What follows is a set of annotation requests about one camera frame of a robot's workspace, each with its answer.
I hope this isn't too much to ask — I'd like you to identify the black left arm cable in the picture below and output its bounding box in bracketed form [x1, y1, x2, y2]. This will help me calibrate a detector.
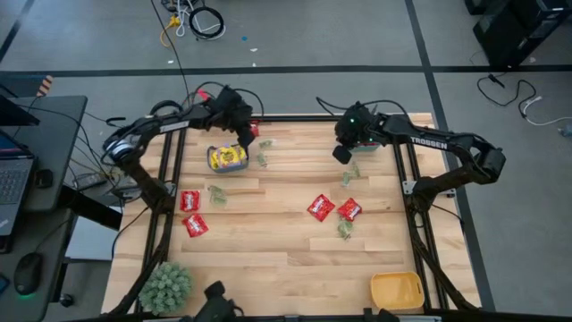
[181, 80, 265, 120]

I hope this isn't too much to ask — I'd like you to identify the light teal plastic bin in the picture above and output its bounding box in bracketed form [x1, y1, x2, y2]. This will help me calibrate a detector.
[350, 141, 383, 154]

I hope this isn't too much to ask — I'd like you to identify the small black mouse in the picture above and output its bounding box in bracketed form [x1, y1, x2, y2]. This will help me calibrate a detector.
[35, 168, 55, 190]

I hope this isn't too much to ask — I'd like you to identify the black computer tower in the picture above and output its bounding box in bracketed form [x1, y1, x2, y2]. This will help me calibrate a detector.
[463, 0, 572, 69]

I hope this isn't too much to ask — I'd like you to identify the black cable loop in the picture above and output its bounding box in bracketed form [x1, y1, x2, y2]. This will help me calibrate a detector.
[147, 98, 187, 116]

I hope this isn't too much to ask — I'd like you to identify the black computer mouse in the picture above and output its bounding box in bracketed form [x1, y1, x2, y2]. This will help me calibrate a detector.
[13, 251, 46, 297]

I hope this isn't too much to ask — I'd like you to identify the long black floor cable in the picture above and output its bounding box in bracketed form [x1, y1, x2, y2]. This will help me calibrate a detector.
[149, 0, 193, 115]

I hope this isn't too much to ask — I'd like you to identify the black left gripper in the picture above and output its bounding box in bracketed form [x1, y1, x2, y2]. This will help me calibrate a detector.
[206, 85, 257, 157]

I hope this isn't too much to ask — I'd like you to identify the black cable coil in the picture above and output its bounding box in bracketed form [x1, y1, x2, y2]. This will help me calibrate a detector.
[188, 5, 226, 41]

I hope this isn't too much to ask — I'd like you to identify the yellow plastic bin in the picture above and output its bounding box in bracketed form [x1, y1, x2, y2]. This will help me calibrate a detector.
[370, 271, 425, 312]

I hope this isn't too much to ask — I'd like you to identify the yellow plug cable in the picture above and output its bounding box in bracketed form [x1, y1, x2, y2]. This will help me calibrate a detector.
[159, 14, 181, 48]

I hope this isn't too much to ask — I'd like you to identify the black aluminium table frame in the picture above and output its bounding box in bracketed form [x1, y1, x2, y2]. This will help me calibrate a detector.
[106, 114, 484, 322]

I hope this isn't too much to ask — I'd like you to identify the yellow purple candy pack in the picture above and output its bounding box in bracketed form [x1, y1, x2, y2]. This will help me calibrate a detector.
[217, 145, 248, 167]

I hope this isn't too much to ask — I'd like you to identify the grey laptop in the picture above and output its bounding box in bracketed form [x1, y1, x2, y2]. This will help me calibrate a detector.
[0, 129, 36, 238]

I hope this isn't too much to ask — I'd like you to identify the dark teal plastic bin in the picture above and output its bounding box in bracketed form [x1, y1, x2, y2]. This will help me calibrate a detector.
[206, 142, 250, 174]

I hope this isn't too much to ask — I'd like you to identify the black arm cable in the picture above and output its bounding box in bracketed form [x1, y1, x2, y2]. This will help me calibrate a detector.
[181, 80, 265, 120]
[315, 96, 411, 120]

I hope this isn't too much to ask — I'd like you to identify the green artificial plant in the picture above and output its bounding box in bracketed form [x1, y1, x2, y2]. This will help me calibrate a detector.
[138, 261, 195, 317]

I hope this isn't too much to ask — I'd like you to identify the black desk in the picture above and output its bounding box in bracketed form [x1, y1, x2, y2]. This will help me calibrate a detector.
[0, 95, 88, 322]

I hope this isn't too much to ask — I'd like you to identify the black monitor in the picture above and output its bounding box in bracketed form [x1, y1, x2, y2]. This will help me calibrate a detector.
[0, 95, 41, 128]

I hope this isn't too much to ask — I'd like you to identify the white floor cable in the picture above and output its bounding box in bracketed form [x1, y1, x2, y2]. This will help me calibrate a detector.
[521, 95, 572, 128]
[173, 0, 211, 39]

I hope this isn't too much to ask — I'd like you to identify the black floor tape strip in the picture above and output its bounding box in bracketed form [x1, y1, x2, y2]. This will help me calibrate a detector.
[403, 0, 497, 312]
[0, 65, 572, 77]
[0, 0, 37, 62]

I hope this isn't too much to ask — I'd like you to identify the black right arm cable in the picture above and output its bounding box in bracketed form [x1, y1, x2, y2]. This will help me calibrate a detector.
[315, 96, 411, 120]

